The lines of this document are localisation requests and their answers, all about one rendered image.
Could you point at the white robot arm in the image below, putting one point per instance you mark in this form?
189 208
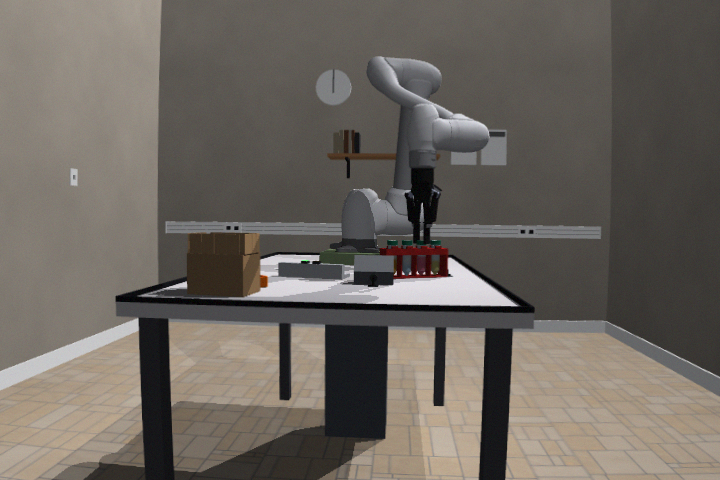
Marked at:
421 132

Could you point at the white key panel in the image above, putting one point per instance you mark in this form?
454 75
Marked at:
373 270

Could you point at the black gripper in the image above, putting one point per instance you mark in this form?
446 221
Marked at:
422 180

